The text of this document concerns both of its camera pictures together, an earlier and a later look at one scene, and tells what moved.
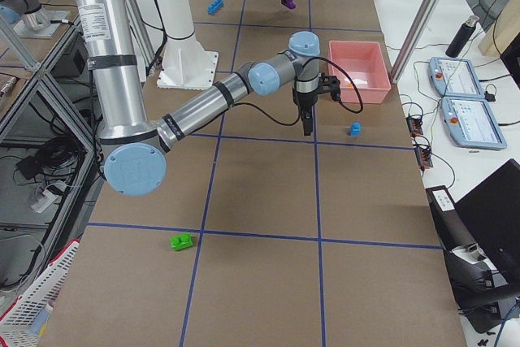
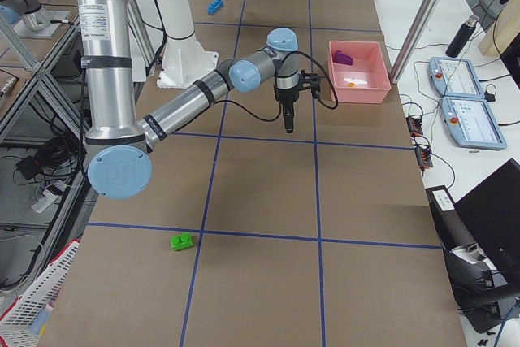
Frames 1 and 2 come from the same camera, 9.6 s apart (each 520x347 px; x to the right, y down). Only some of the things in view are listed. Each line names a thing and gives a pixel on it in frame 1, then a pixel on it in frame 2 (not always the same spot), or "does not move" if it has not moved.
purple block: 289,2 to 342,58
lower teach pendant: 470,123 does not move
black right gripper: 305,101 to 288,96
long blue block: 214,6 does not move
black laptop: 491,214 does not move
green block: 181,241 does not move
